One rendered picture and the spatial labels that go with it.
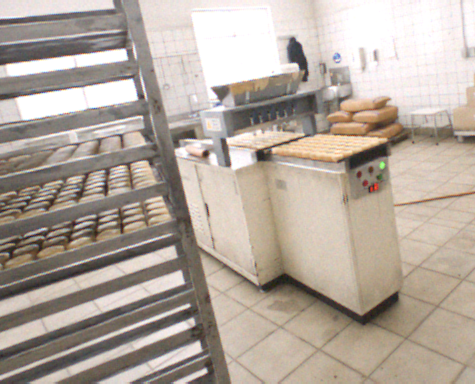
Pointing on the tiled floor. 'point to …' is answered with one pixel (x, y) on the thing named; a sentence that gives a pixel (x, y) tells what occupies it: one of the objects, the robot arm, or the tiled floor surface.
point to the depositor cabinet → (233, 216)
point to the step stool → (432, 121)
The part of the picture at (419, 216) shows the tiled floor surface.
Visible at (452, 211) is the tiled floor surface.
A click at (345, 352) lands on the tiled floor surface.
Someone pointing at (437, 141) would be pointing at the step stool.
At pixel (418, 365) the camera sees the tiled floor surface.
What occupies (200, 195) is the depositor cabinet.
